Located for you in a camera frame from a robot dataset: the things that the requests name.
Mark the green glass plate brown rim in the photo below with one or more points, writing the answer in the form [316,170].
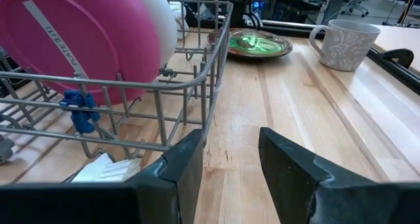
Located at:
[256,43]

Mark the office chair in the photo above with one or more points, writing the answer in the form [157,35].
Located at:
[356,4]

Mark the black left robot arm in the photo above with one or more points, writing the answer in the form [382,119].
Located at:
[236,4]

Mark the black clamp knob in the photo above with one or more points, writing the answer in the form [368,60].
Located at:
[398,56]

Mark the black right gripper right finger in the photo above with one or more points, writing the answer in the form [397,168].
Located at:
[302,191]

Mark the white plate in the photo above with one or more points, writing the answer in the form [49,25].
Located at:
[160,20]

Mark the pink plastic plate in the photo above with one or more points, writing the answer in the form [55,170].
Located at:
[98,36]

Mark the grey floral mug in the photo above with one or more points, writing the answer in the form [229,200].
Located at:
[348,46]

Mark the white cloth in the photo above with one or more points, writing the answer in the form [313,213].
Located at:
[105,171]

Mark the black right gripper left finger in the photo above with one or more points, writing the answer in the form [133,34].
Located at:
[177,184]

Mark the black table frame rail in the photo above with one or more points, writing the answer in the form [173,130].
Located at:
[393,71]

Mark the blue plastic rack clip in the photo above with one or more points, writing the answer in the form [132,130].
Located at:
[82,119]

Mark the grey plastic rack clip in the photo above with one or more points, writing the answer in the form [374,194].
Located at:
[6,150]

